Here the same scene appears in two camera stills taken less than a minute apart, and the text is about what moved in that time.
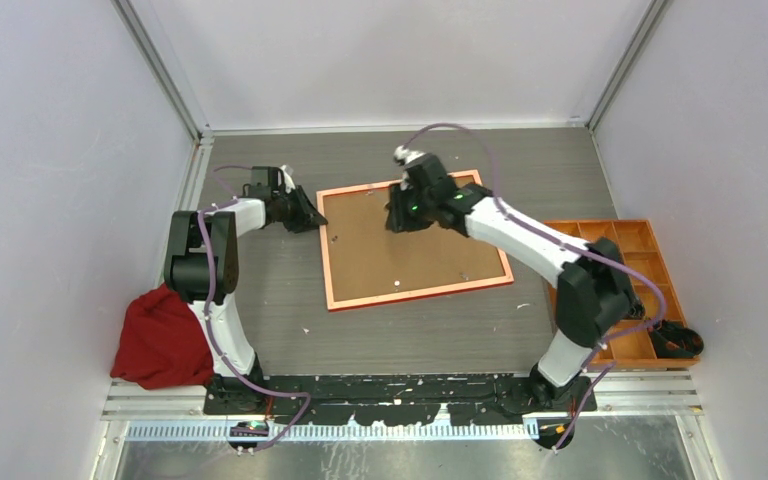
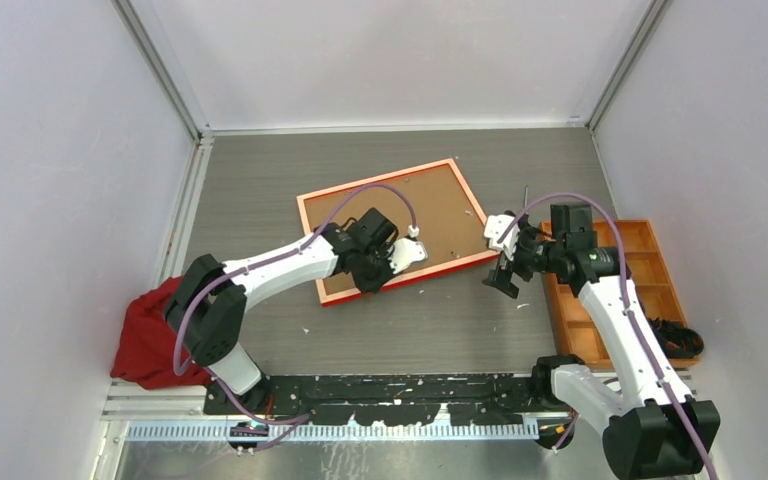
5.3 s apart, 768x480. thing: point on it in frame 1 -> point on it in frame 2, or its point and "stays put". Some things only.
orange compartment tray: x=630 y=344 stays put
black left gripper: x=308 y=218 -> x=366 y=284
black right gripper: x=401 y=220 -> x=500 y=276
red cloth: x=163 y=344 stays put
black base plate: x=402 y=399 stays put
